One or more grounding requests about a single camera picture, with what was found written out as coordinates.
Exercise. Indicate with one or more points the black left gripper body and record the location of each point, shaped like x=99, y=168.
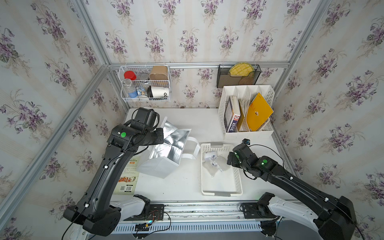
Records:
x=154, y=137

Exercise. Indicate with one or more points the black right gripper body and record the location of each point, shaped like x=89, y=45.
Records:
x=234, y=161

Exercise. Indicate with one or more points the clear ice pack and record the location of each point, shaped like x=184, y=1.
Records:
x=214, y=163

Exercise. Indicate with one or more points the white insulated delivery bag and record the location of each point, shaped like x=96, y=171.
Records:
x=163, y=159

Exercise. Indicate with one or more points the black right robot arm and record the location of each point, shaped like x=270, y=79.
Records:
x=331, y=217

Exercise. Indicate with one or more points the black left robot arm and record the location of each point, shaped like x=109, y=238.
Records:
x=93, y=211

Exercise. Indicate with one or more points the beige papers in organizer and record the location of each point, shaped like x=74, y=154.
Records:
x=244, y=102

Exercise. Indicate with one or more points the white black cylinder can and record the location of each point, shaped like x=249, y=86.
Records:
x=158, y=92

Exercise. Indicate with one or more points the white perforated plastic tray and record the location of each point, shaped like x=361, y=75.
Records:
x=217, y=177

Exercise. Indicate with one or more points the clear plastic bottle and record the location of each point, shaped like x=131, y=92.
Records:
x=129, y=88

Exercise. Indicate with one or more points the purple white book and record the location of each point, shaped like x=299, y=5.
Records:
x=232, y=114

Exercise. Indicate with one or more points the white plastic file organizer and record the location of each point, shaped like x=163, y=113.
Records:
x=265, y=130

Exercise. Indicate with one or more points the yellow folder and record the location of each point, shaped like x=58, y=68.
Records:
x=258, y=113

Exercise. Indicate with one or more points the green printed booklet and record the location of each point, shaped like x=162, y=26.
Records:
x=129, y=178

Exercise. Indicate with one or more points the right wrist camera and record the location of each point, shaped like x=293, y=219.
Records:
x=246, y=142

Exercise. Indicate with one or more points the white wire wall basket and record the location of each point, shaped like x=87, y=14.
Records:
x=143, y=82

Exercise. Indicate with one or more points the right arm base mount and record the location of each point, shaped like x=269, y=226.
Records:
x=259, y=209

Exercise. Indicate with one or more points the black mesh wall holder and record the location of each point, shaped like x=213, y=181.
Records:
x=225, y=79

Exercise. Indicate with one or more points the aluminium rail frame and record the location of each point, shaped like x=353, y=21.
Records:
x=225, y=210

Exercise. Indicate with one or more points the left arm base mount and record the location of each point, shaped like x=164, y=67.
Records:
x=140, y=208

